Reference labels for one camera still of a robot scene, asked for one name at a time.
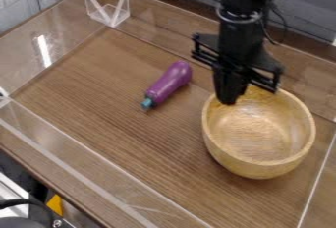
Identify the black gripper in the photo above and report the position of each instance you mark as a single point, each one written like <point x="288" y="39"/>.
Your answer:
<point x="235" y="54"/>

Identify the purple toy eggplant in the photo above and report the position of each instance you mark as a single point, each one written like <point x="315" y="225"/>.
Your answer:
<point x="175" y="77"/>

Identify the yellow black device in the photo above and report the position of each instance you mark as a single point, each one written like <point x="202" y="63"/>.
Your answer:
<point x="54" y="212"/>

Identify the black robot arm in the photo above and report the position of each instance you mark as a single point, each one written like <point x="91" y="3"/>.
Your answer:
<point x="246" y="7"/>

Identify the brown wooden bowl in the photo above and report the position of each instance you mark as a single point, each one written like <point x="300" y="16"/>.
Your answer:
<point x="260" y="137"/>

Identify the clear acrylic tray wall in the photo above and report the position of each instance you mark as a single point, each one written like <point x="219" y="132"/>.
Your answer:
<point x="134" y="166"/>

